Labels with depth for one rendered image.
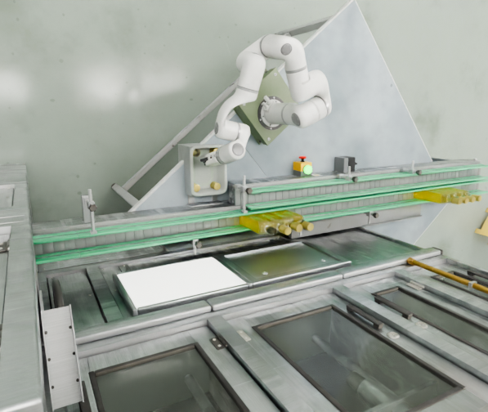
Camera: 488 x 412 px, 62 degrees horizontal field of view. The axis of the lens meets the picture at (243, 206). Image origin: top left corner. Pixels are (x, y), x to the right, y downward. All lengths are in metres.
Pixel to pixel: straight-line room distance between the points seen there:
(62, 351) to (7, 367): 0.50
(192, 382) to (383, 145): 1.87
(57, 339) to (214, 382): 0.39
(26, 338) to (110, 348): 0.72
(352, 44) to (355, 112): 0.35
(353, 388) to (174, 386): 0.44
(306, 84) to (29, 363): 1.40
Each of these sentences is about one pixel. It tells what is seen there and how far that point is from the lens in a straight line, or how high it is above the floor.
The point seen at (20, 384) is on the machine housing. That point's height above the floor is 2.10.
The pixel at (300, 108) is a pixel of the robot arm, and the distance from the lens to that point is 1.71.
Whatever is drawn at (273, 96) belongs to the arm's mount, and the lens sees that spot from 1.98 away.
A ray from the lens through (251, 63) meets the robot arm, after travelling 1.57.
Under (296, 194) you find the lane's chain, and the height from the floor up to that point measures 0.88.
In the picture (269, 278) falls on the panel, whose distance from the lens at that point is 1.55.
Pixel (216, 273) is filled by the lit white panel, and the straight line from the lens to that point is 1.60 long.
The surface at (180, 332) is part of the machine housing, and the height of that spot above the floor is 1.43.
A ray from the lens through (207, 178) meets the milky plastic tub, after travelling 1.92.
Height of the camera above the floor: 2.52
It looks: 59 degrees down
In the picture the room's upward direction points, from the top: 113 degrees clockwise
